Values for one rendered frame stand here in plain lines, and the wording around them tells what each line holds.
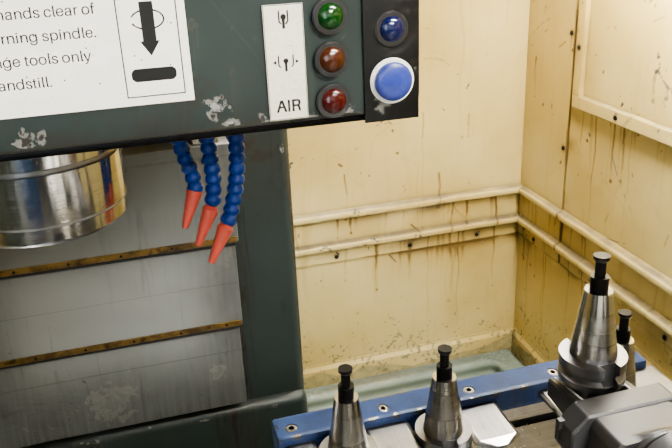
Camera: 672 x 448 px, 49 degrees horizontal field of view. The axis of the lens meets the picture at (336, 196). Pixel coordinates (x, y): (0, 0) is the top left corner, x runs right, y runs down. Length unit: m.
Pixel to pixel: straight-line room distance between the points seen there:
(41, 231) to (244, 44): 0.28
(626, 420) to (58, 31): 0.56
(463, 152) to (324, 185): 0.35
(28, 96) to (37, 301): 0.80
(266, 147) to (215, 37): 0.75
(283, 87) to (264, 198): 0.77
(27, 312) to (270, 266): 0.42
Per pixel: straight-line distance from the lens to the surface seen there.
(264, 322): 1.43
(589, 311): 0.73
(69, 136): 0.56
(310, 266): 1.80
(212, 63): 0.55
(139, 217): 1.26
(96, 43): 0.55
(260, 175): 1.30
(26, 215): 0.72
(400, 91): 0.58
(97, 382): 1.41
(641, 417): 0.73
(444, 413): 0.83
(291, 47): 0.56
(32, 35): 0.55
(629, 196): 1.57
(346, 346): 1.94
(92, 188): 0.73
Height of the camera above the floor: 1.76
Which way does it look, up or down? 21 degrees down
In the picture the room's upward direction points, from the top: 2 degrees counter-clockwise
